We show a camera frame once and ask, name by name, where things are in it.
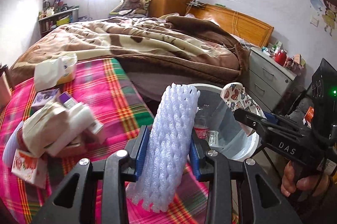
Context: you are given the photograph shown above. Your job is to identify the cluttered corner shelf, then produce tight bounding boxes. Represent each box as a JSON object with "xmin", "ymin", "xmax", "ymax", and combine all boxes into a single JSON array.
[{"xmin": 38, "ymin": 0, "xmax": 79, "ymax": 38}]

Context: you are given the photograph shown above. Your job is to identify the pink boxes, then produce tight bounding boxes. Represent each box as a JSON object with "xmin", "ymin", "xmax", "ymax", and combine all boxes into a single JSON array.
[{"xmin": 286, "ymin": 54, "xmax": 306, "ymax": 70}]

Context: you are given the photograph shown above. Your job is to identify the colourful printed paper cup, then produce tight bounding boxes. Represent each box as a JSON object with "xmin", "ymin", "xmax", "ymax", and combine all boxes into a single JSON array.
[{"xmin": 220, "ymin": 83, "xmax": 266, "ymax": 136}]

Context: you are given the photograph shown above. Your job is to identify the red cup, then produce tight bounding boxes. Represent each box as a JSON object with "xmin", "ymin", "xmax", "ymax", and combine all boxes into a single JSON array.
[{"xmin": 274, "ymin": 52, "xmax": 286, "ymax": 67}]

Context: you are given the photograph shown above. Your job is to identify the small white carton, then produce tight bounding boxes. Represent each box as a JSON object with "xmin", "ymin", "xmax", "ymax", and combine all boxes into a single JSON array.
[{"xmin": 86, "ymin": 119, "xmax": 105, "ymax": 139}]

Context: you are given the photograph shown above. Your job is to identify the brown teddy bear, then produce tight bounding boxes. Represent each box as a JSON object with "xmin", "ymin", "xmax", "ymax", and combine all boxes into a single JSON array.
[{"xmin": 123, "ymin": 0, "xmax": 147, "ymax": 14}]

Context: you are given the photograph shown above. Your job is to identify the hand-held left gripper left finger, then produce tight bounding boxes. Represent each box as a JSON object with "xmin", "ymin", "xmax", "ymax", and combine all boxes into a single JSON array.
[{"xmin": 32, "ymin": 125, "xmax": 150, "ymax": 224}]

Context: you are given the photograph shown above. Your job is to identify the clear bottle with red label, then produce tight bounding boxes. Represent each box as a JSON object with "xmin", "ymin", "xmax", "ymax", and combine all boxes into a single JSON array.
[{"xmin": 195, "ymin": 119, "xmax": 224, "ymax": 147}]

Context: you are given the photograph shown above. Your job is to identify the white trash bin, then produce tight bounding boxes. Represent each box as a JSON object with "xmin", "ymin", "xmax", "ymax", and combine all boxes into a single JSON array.
[{"xmin": 184, "ymin": 83, "xmax": 260, "ymax": 160}]

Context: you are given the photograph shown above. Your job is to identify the small purple box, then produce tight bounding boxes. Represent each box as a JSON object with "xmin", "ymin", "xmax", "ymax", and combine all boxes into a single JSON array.
[{"xmin": 32, "ymin": 90, "xmax": 60, "ymax": 112}]

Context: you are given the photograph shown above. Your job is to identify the pale lavender foam wrap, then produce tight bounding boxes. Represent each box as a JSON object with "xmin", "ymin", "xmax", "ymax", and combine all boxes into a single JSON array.
[{"xmin": 2, "ymin": 129, "xmax": 24, "ymax": 167}]

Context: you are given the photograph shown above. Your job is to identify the white and yellow tissue pack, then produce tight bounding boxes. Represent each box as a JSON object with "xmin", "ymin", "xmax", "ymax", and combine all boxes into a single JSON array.
[{"xmin": 34, "ymin": 53, "xmax": 78, "ymax": 91}]

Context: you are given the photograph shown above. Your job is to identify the green and white boxes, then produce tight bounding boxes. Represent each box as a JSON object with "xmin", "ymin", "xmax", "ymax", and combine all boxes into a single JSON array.
[{"xmin": 262, "ymin": 41, "xmax": 284, "ymax": 56}]

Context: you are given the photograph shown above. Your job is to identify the dark clothing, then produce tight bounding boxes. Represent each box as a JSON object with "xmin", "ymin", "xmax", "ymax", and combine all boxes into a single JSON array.
[{"xmin": 288, "ymin": 89, "xmax": 314, "ymax": 122}]

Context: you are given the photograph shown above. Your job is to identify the clear plastic bin liner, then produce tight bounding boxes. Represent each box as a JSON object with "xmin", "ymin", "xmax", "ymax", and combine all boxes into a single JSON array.
[{"xmin": 195, "ymin": 86, "xmax": 254, "ymax": 159}]

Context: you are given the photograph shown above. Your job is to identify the cartoon girl wall sticker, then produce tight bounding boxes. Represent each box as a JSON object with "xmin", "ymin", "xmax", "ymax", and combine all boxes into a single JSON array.
[{"xmin": 311, "ymin": 0, "xmax": 337, "ymax": 36}]

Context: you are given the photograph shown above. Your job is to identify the plaid bed sheet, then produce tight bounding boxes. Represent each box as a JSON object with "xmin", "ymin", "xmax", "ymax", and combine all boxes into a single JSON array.
[{"xmin": 0, "ymin": 58, "xmax": 211, "ymax": 224}]

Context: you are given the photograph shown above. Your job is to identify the person's right hand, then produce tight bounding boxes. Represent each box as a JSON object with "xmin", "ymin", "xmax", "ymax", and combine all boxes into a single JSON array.
[{"xmin": 280, "ymin": 160, "xmax": 337, "ymax": 198}]

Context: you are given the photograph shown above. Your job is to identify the white foam fruit net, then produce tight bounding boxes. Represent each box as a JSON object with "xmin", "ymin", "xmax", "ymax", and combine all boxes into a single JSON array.
[{"xmin": 126, "ymin": 83, "xmax": 201, "ymax": 214}]

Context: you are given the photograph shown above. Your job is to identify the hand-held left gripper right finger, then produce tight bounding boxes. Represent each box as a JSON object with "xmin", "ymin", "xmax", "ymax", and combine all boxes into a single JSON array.
[{"xmin": 190, "ymin": 132, "xmax": 303, "ymax": 224}]

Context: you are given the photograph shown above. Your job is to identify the wooden bed headboard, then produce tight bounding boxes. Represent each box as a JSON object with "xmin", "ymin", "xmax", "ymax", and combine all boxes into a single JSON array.
[{"xmin": 188, "ymin": 3, "xmax": 274, "ymax": 48}]

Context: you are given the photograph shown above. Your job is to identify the grey nightstand with drawers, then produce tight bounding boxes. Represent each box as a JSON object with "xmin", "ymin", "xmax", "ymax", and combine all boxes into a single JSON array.
[{"xmin": 249, "ymin": 46, "xmax": 300, "ymax": 112}]

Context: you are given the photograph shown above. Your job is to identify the brown patterned blanket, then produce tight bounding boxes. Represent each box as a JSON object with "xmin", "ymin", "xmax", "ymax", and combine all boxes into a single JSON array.
[{"xmin": 9, "ymin": 15, "xmax": 250, "ymax": 85}]

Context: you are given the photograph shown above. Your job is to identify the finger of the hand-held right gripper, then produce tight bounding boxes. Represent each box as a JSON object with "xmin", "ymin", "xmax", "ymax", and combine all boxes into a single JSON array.
[
  {"xmin": 234, "ymin": 109, "xmax": 311, "ymax": 141},
  {"xmin": 265, "ymin": 112, "xmax": 311, "ymax": 132}
]

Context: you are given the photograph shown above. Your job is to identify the cream paper bag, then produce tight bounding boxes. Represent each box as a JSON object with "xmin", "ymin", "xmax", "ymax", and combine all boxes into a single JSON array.
[{"xmin": 22, "ymin": 101, "xmax": 69, "ymax": 156}]

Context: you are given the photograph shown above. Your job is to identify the orange box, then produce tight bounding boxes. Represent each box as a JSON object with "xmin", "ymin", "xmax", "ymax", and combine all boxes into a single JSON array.
[{"xmin": 303, "ymin": 107, "xmax": 315, "ymax": 126}]

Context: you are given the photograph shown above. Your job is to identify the purple and grey long box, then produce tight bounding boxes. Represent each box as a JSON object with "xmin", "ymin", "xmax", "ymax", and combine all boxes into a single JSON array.
[{"xmin": 58, "ymin": 92, "xmax": 79, "ymax": 109}]

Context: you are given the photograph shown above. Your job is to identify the white box with red flowers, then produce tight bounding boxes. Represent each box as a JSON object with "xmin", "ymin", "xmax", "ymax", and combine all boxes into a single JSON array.
[{"xmin": 12, "ymin": 149, "xmax": 47, "ymax": 189}]

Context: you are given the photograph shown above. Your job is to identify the white paper box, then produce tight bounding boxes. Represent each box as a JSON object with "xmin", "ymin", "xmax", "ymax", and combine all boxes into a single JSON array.
[{"xmin": 47, "ymin": 105, "xmax": 93, "ymax": 156}]

